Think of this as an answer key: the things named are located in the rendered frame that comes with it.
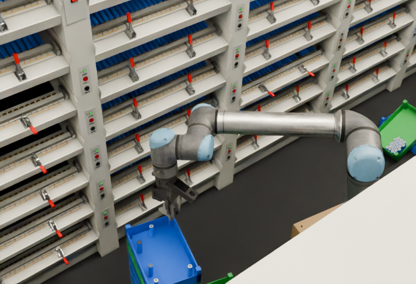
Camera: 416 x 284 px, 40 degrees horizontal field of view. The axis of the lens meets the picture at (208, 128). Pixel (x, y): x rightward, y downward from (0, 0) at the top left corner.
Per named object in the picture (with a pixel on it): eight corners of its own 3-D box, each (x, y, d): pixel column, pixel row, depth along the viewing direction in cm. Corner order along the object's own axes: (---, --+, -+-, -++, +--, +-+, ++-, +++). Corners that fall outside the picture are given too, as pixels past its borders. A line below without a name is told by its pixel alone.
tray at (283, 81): (325, 66, 298) (333, 55, 290) (237, 111, 271) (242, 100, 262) (303, 38, 304) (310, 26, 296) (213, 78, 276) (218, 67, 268)
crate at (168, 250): (201, 281, 214) (202, 269, 209) (150, 299, 208) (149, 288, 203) (173, 221, 234) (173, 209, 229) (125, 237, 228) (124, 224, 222)
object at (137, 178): (219, 148, 280) (227, 135, 268) (112, 205, 252) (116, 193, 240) (197, 116, 285) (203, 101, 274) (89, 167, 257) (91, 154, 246)
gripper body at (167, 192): (163, 189, 218) (159, 163, 211) (182, 194, 214) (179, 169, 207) (151, 200, 212) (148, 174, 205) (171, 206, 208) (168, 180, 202)
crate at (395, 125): (397, 161, 319) (396, 156, 312) (369, 141, 330) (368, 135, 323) (434, 125, 321) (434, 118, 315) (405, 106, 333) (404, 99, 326)
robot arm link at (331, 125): (379, 104, 200) (189, 98, 209) (383, 128, 191) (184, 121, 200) (375, 127, 208) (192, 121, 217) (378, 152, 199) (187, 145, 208)
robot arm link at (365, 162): (371, 253, 242) (387, 125, 191) (375, 289, 229) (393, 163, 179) (334, 252, 245) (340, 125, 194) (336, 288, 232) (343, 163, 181)
